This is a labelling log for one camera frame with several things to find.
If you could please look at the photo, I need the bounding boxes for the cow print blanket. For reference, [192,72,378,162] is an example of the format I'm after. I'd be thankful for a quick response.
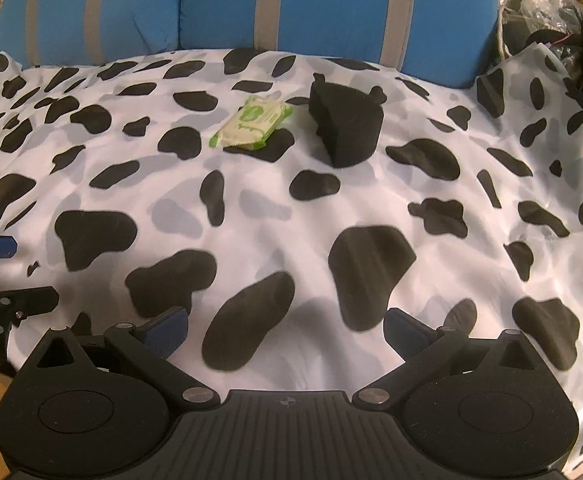
[0,47,583,461]

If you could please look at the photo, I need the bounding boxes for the green wet wipes packet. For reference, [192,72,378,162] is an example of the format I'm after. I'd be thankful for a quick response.
[208,96,293,151]

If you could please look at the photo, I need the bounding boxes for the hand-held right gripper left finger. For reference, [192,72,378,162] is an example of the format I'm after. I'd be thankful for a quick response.
[24,307,222,407]

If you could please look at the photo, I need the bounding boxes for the black foam block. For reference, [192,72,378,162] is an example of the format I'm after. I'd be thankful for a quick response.
[309,72,388,169]

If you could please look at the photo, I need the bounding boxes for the blue grey striped pillow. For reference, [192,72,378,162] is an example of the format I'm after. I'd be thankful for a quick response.
[176,0,501,88]
[0,0,184,68]

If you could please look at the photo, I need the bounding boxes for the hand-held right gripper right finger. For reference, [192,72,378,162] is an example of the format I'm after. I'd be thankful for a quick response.
[351,307,548,409]

